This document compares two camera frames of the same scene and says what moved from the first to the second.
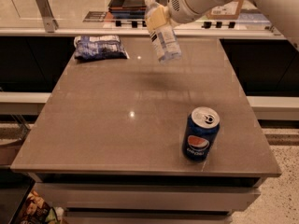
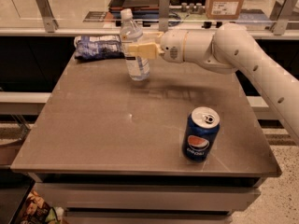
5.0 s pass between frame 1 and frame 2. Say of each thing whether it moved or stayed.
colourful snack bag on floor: stayed
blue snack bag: stayed
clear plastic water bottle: moved
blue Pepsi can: stayed
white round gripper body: moved
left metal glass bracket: stayed
